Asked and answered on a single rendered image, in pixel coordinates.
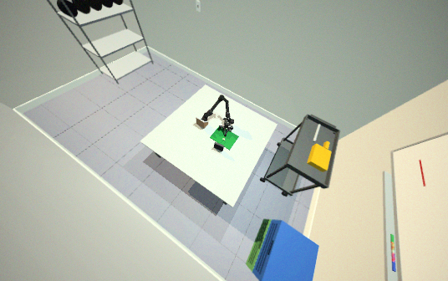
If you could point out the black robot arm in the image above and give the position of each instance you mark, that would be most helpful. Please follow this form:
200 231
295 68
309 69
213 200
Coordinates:
209 112

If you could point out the grey square computer fan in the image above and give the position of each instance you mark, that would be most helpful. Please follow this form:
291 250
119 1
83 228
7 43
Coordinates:
218 146

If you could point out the green circuit board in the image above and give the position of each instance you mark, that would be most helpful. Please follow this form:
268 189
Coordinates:
228 142

